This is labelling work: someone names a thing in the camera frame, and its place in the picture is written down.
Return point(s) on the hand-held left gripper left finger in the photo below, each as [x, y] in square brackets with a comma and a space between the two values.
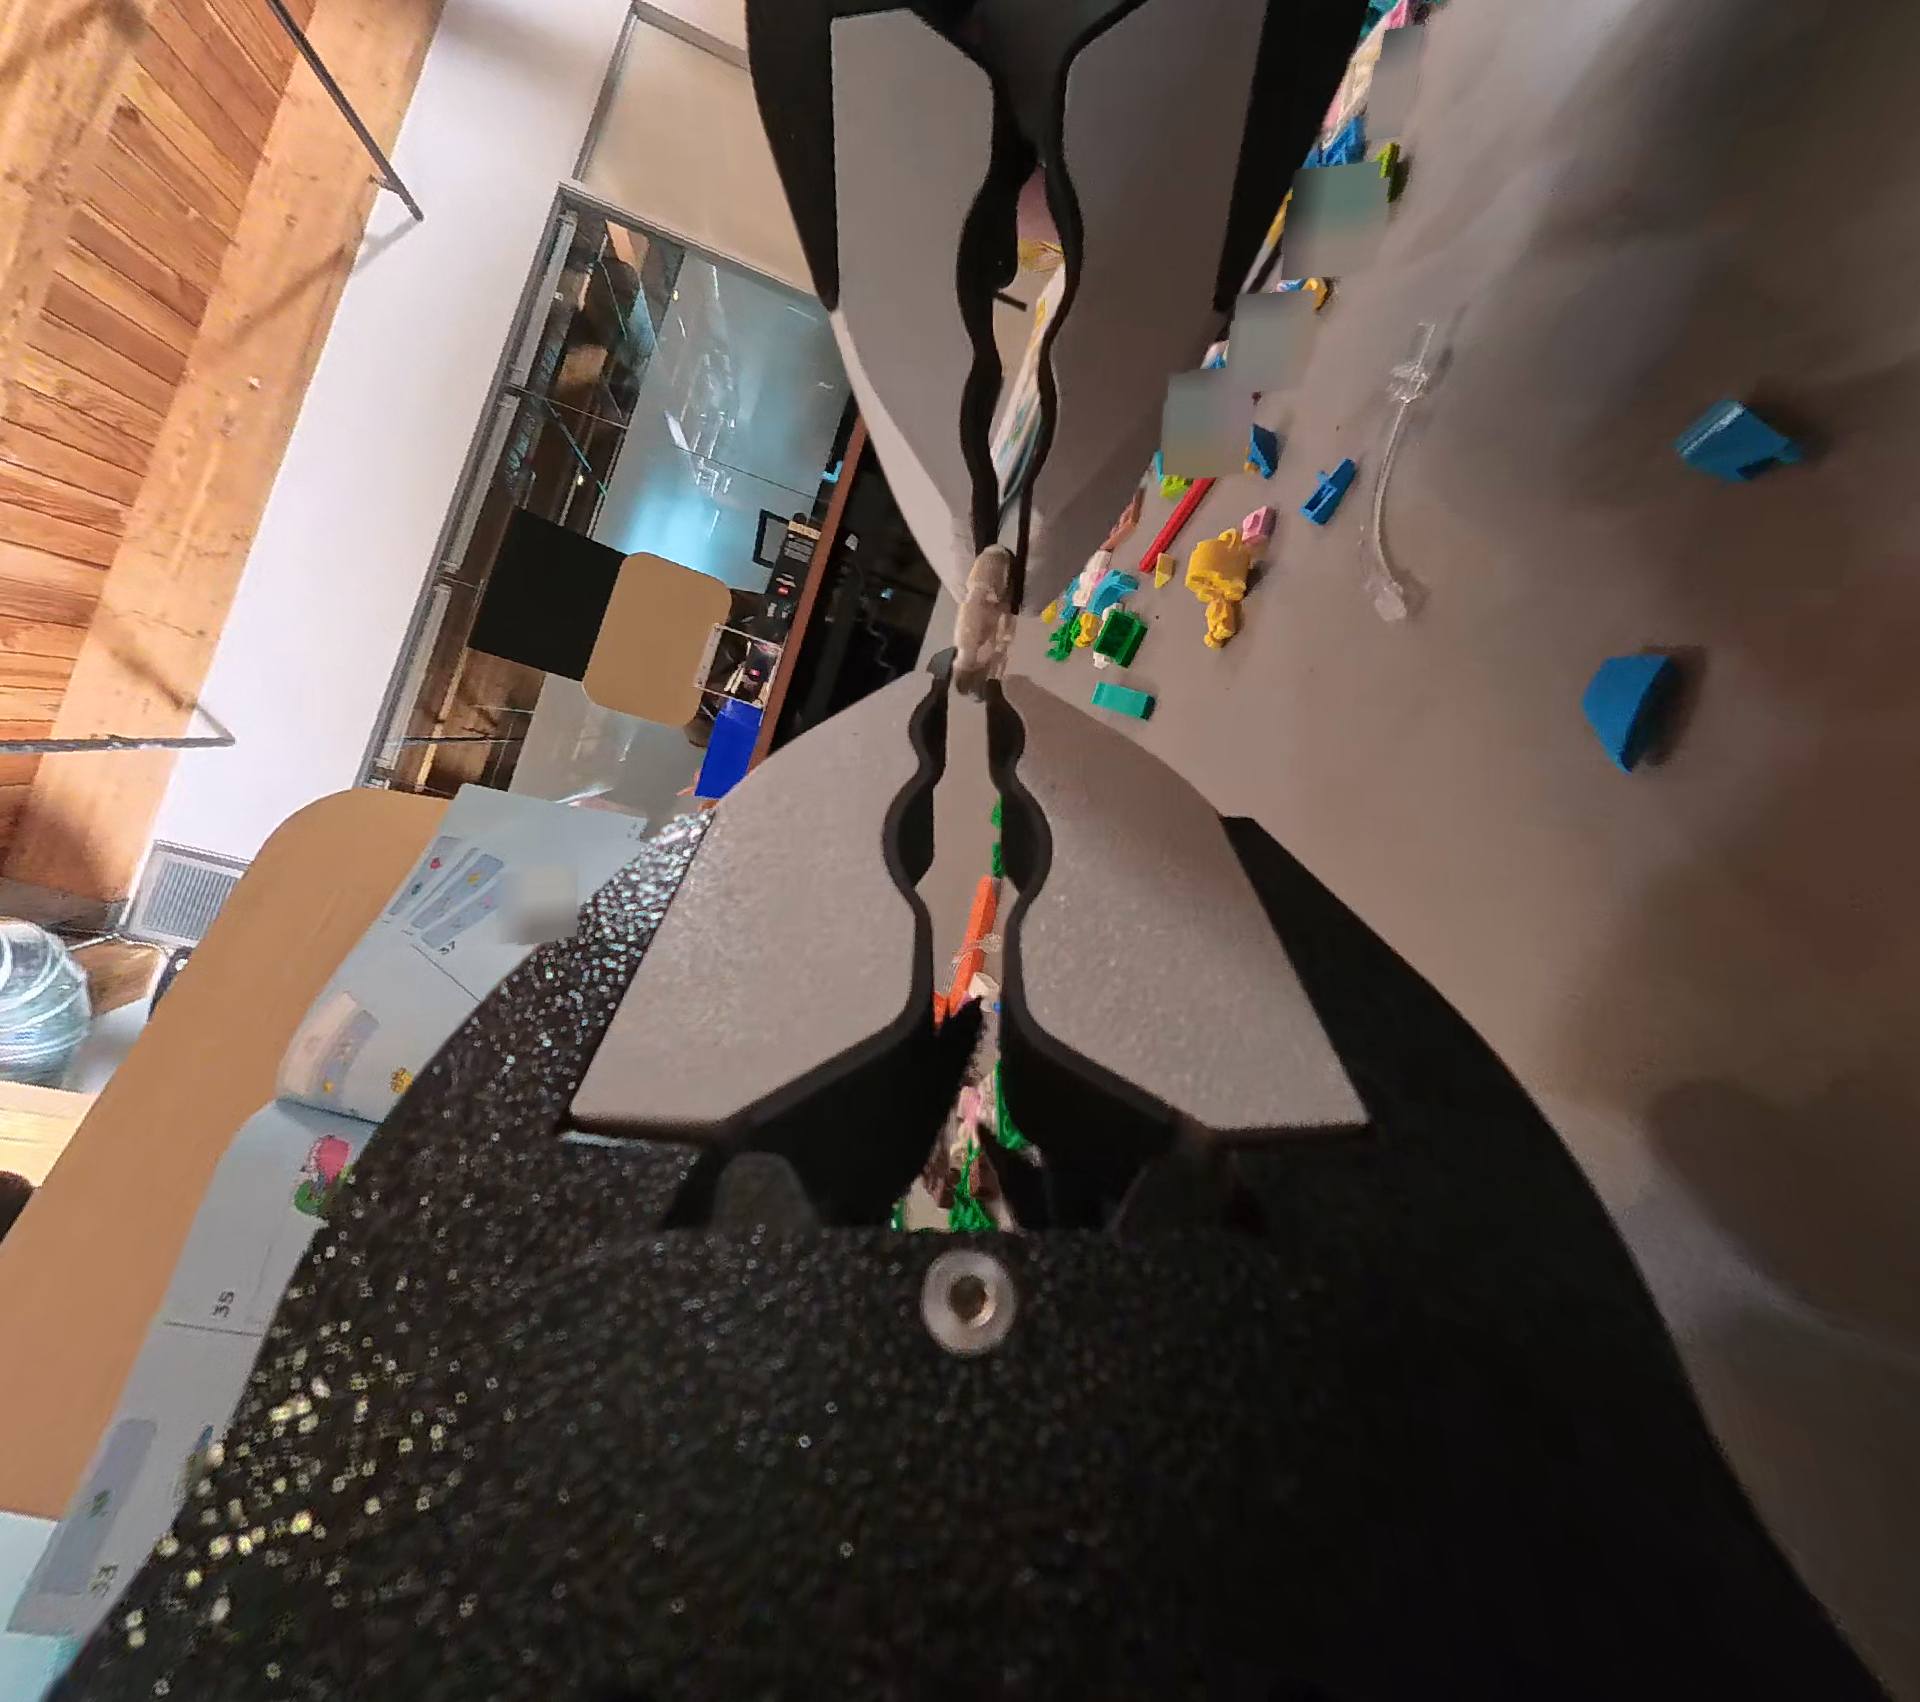
[751, 923]

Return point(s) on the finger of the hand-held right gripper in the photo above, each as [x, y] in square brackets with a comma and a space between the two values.
[1154, 173]
[901, 233]

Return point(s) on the clear glass vessel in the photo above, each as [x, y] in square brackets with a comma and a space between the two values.
[33, 1004]

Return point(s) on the light blue instruction booklet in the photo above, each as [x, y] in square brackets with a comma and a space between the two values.
[451, 893]

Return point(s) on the clear plastic lego piece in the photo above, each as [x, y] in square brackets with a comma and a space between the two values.
[1390, 596]

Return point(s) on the glass partition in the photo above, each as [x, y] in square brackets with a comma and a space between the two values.
[705, 382]

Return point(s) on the scatter of assorted lego pieces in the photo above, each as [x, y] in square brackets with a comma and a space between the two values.
[1222, 570]

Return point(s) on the blue lego slope brick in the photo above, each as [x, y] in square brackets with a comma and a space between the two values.
[1725, 438]
[1629, 705]

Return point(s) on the white wall vent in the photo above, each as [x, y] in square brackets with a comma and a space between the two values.
[183, 893]

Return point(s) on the green lego flower model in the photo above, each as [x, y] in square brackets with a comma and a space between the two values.
[969, 1170]

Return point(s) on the tan rounded board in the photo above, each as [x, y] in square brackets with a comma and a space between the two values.
[661, 636]

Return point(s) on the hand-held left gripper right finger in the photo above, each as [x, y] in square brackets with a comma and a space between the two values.
[1171, 953]

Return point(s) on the blue storage bin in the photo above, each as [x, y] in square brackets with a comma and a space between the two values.
[735, 751]

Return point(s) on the black panel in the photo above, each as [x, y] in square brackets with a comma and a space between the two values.
[541, 593]

